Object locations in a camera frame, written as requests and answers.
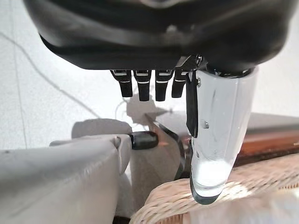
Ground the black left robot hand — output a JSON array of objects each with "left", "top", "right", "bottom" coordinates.
[{"left": 22, "top": 0, "right": 299, "bottom": 205}]

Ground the brown wooden stool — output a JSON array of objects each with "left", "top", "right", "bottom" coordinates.
[{"left": 144, "top": 113, "right": 299, "bottom": 165}]

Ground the white wicker basket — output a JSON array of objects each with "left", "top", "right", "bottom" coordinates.
[{"left": 129, "top": 154, "right": 299, "bottom": 224}]

